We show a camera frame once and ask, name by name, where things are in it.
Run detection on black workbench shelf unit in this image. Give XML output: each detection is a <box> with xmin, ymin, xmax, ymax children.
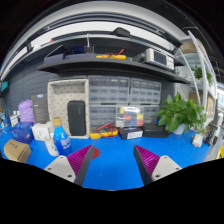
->
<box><xmin>0</xmin><ymin>26</ymin><xmax>191</xmax><ymax>84</ymax></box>

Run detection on black flat case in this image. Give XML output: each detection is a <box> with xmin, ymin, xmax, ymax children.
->
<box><xmin>142</xmin><ymin>123</ymin><xmax>170</xmax><ymax>138</ymax></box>

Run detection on black zip case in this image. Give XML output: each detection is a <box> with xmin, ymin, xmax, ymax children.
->
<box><xmin>67</xmin><ymin>100</ymin><xmax>87</xmax><ymax>137</ymax></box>

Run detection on blue drink bottle gold cap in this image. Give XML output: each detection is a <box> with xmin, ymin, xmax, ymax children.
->
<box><xmin>52</xmin><ymin>116</ymin><xmax>73</xmax><ymax>157</ymax></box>

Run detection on clear compartment box coloured parts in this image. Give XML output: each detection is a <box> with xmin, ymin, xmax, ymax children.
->
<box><xmin>115</xmin><ymin>105</ymin><xmax>145</xmax><ymax>128</ymax></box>

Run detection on white wire shelf rack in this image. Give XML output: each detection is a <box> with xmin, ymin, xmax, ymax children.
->
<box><xmin>176</xmin><ymin>29</ymin><xmax>224</xmax><ymax>158</ymax></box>

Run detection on small white box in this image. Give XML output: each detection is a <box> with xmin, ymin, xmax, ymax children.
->
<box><xmin>192</xmin><ymin>133</ymin><xmax>204</xmax><ymax>148</ymax></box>

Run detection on white mug brown handle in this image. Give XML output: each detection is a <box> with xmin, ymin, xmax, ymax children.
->
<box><xmin>44</xmin><ymin>134</ymin><xmax>60</xmax><ymax>158</ymax></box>

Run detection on flat round red coaster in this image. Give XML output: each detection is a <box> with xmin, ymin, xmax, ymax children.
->
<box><xmin>90</xmin><ymin>147</ymin><xmax>101</xmax><ymax>160</ymax></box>

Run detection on dark grey upright box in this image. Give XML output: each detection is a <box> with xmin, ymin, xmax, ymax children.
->
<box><xmin>30</xmin><ymin>93</ymin><xmax>51</xmax><ymax>125</ymax></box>

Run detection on grey small-parts drawer cabinet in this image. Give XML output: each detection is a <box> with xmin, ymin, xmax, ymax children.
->
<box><xmin>88</xmin><ymin>103</ymin><xmax>161</xmax><ymax>129</ymax></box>
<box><xmin>129</xmin><ymin>78</ymin><xmax>163</xmax><ymax>106</ymax></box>
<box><xmin>88</xmin><ymin>75</ymin><xmax>131</xmax><ymax>105</ymax></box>

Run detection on green potted plant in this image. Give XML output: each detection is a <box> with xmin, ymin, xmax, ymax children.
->
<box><xmin>156</xmin><ymin>92</ymin><xmax>208</xmax><ymax>135</ymax></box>

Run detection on beige dotted fabric bin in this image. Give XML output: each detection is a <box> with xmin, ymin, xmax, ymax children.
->
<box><xmin>46</xmin><ymin>78</ymin><xmax>91</xmax><ymax>140</ymax></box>

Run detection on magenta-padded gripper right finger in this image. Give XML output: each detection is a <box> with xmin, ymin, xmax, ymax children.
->
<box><xmin>133</xmin><ymin>144</ymin><xmax>183</xmax><ymax>186</ymax></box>

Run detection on yellow multimeter with red leads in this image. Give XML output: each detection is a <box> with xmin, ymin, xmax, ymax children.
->
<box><xmin>89</xmin><ymin>123</ymin><xmax>119</xmax><ymax>140</ymax></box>

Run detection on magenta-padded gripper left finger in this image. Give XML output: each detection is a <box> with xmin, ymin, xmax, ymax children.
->
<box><xmin>43</xmin><ymin>143</ymin><xmax>95</xmax><ymax>187</ymax></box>

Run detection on purple plastic bag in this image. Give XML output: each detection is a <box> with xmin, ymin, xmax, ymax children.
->
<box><xmin>17</xmin><ymin>98</ymin><xmax>36</xmax><ymax>124</ymax></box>

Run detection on blue cardboard box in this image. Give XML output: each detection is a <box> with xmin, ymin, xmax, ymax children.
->
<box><xmin>10</xmin><ymin>121</ymin><xmax>34</xmax><ymax>145</ymax></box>

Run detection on white cardboard box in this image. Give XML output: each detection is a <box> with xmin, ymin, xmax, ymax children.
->
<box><xmin>31</xmin><ymin>122</ymin><xmax>54</xmax><ymax>142</ymax></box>

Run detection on small teal screen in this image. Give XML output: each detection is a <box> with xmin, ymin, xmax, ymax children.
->
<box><xmin>0</xmin><ymin>81</ymin><xmax>9</xmax><ymax>93</ymax></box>

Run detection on brown cardboard box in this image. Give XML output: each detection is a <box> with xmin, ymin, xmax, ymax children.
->
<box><xmin>3</xmin><ymin>138</ymin><xmax>32</xmax><ymax>164</ymax></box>

